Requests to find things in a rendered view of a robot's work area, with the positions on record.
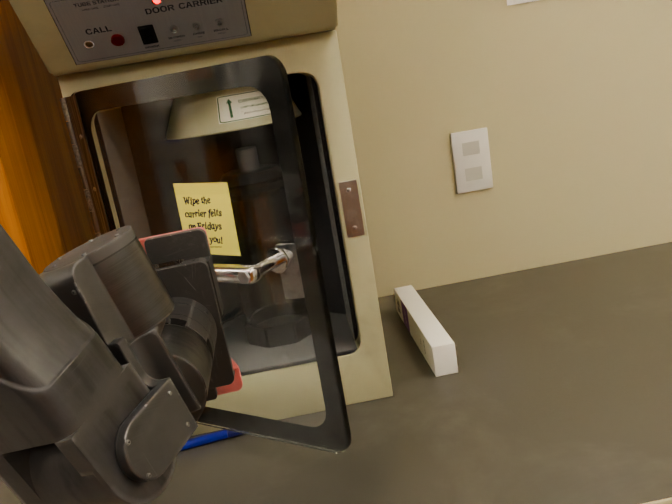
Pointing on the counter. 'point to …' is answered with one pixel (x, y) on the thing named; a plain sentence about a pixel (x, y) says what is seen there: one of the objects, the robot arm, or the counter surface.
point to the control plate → (85, 20)
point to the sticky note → (209, 214)
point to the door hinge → (76, 153)
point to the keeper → (351, 208)
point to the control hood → (262, 24)
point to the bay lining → (322, 196)
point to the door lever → (249, 274)
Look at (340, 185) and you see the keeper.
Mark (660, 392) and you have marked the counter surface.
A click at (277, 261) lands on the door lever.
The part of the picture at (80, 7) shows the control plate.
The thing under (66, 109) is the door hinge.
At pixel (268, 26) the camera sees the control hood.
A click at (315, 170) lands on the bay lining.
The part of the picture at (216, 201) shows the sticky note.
